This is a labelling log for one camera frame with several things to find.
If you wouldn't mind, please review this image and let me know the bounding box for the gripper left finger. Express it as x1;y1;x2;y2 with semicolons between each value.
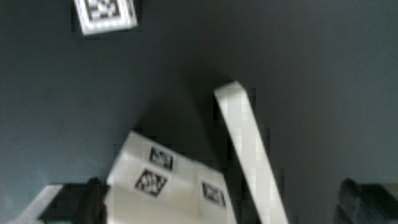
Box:
12;177;109;224

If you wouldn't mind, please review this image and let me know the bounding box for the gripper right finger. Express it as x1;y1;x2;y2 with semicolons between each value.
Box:
333;178;398;224

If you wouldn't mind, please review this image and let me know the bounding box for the white chair back frame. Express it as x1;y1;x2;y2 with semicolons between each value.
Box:
106;131;239;224

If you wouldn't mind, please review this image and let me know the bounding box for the white chair leg cube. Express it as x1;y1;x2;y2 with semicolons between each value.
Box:
74;0;139;36

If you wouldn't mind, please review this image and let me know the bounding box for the white U-shaped obstacle fence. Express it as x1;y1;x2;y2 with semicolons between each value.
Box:
214;81;290;224

